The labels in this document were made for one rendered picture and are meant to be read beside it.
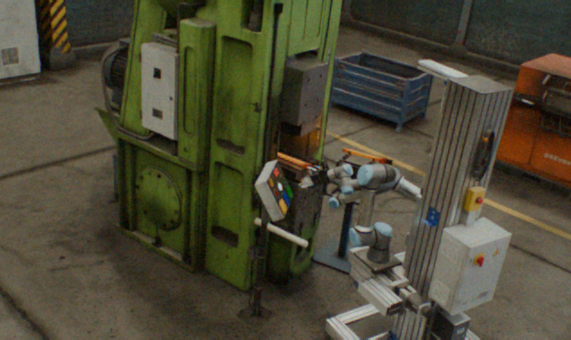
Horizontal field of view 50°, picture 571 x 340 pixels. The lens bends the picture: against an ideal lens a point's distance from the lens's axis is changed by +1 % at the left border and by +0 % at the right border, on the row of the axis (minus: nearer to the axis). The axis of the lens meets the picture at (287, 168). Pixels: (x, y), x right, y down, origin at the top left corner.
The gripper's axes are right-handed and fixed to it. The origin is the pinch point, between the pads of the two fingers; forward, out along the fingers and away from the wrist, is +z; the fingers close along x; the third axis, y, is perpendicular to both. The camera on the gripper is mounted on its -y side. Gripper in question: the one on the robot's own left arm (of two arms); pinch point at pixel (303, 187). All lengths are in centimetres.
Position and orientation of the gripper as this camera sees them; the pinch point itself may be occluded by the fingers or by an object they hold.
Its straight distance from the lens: 409.1
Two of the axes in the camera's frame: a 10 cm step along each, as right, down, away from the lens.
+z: -8.9, 3.0, 3.3
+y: -4.1, -8.6, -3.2
